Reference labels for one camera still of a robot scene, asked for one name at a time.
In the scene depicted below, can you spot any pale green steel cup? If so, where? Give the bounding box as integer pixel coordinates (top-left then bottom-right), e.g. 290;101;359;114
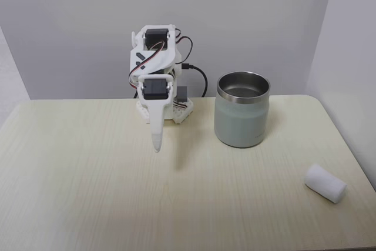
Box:
213;71;271;149

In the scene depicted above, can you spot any black power cable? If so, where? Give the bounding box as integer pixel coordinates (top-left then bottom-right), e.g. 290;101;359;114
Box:
182;63;209;98

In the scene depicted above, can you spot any grey power plug block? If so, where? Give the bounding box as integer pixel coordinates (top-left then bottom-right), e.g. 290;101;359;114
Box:
176;86;189;102

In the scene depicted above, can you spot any red white servo wire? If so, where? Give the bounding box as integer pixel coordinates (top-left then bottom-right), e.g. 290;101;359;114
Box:
128;43;165;87

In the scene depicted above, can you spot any white gauze dressing roll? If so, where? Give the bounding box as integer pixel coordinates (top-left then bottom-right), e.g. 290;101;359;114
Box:
304;162;348;205

